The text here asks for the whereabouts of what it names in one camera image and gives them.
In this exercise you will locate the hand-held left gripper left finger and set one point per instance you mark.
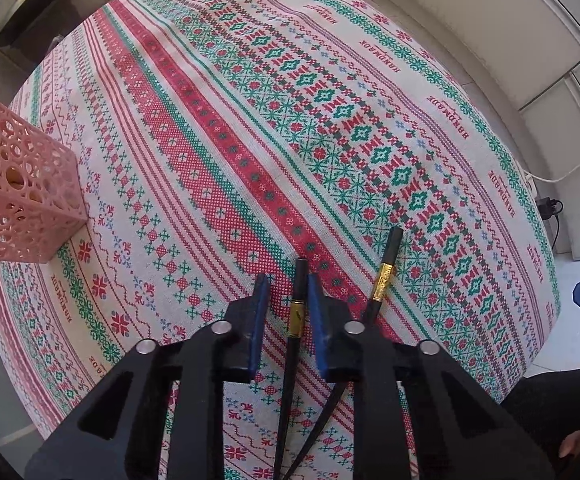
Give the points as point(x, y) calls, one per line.
point(260, 320)

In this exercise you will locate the black plug-in charger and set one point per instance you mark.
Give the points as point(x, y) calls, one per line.
point(549, 207)

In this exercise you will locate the white power strip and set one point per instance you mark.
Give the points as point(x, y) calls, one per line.
point(530, 180)

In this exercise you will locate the dark wooden furniture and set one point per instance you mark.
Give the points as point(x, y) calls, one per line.
point(29, 15)

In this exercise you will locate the patterned red green tablecloth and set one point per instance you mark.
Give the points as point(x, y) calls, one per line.
point(270, 135)

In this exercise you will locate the black chopstick with gold band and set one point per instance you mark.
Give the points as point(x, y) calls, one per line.
point(297, 300)
point(387, 270)

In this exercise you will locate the pink perforated plastic holder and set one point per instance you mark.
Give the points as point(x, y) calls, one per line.
point(29, 195)

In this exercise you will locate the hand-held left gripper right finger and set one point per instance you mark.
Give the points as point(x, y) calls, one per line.
point(320, 325)

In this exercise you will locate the person's dark trouser leg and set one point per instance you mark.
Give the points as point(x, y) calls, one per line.
point(545, 410)

